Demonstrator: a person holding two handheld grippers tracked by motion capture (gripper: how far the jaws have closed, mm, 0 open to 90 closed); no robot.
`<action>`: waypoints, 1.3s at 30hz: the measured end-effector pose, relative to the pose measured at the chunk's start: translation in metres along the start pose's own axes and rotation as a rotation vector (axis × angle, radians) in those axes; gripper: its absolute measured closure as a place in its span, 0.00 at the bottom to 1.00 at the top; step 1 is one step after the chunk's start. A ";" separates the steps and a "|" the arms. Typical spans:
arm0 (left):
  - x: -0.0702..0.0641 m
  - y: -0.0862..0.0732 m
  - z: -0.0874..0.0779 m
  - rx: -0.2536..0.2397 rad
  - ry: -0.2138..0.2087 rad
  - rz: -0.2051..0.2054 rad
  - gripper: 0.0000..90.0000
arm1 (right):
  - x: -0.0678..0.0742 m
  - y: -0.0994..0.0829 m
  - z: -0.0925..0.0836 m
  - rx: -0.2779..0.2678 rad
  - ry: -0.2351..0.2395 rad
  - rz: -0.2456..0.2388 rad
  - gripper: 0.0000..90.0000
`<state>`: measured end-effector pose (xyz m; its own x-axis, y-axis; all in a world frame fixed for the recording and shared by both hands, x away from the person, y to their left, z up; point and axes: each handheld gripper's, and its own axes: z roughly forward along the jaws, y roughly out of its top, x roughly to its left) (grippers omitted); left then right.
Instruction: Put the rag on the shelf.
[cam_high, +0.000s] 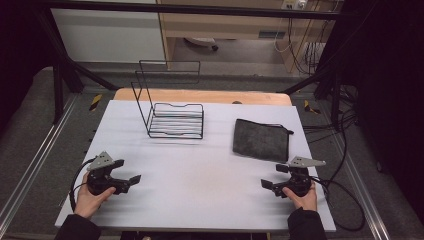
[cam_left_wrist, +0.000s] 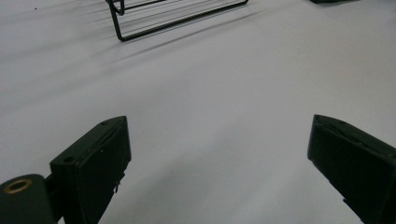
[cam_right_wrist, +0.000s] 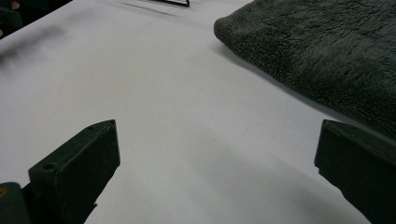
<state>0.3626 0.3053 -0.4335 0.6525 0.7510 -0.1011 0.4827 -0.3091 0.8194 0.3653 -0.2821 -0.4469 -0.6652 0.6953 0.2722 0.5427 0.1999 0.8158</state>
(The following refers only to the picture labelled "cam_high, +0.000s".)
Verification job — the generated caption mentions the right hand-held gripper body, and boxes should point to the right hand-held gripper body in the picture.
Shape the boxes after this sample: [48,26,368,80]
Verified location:
[273,155,327,198]

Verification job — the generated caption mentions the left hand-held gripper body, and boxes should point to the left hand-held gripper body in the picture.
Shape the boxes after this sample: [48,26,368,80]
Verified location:
[85,151,131,197]

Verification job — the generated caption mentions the dark grey towel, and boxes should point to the dark grey towel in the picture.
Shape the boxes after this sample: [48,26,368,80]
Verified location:
[231,118,295,164]

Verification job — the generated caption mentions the black wire rack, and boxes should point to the black wire rack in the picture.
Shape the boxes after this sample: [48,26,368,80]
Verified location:
[130,59,205,140]

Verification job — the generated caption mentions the person's right hand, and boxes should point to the person's right hand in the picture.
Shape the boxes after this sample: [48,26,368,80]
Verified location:
[282,182,319,213]

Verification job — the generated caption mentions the person's left hand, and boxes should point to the person's left hand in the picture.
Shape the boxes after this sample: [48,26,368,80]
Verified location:
[73,172,117,220]

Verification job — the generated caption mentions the yellow black tape strip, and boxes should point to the yellow black tape strip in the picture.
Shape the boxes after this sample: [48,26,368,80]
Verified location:
[302,99,322,115]
[88,93,103,112]

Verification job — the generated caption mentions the white cabinet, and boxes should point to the white cabinet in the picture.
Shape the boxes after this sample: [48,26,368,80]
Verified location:
[50,7,167,64]

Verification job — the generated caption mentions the office chair base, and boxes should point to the office chair base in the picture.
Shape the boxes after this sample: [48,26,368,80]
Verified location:
[183,36,220,53]

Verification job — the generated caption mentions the light wooden desk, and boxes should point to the light wooden desk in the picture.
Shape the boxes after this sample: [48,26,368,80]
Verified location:
[156,0,338,73]

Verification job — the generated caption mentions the white power strip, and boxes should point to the white power strip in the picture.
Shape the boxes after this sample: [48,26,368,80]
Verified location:
[280,0,309,11]

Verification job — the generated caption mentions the left hand-held gripper black cable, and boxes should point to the left hand-held gripper black cable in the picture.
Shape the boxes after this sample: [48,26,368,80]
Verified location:
[68,157,98,213]

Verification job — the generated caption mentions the hand-held gripper black cable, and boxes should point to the hand-held gripper black cable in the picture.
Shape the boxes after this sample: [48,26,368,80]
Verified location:
[68,157,98,213]
[309,175,367,233]

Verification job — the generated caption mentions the right hand-held gripper black cable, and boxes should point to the right hand-held gripper black cable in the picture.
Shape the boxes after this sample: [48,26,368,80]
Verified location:
[309,175,367,233]

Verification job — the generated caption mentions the aluminium floor rail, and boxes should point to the aluminium floor rail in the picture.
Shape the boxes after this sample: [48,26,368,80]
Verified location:
[332,132,392,240]
[0,94,80,228]

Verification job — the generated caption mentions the black floor cables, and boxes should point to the black floor cables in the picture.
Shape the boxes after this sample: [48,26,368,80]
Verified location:
[301,84,360,145]

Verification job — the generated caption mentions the hanging cable bundle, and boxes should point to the hanging cable bundle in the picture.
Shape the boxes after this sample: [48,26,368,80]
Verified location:
[273,15,330,76]

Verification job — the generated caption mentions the black metal frame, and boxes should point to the black metal frame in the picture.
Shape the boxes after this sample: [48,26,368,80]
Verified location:
[32,0,355,126]

